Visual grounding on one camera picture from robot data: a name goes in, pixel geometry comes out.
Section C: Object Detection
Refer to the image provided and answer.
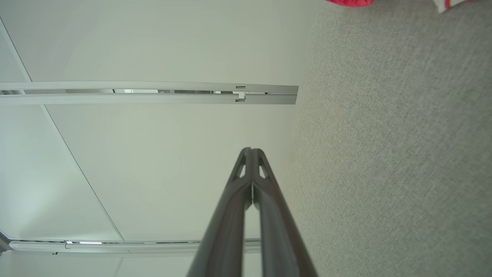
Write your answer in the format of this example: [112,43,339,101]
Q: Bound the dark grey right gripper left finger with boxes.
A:
[187,147,253,277]

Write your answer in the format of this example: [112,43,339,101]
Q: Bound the red jersey with white sleeves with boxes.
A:
[434,0,478,13]

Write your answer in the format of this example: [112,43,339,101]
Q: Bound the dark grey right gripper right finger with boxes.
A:
[252,148,317,277]

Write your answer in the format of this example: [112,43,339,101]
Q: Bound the red shorts with white stripe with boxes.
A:
[326,0,374,8]

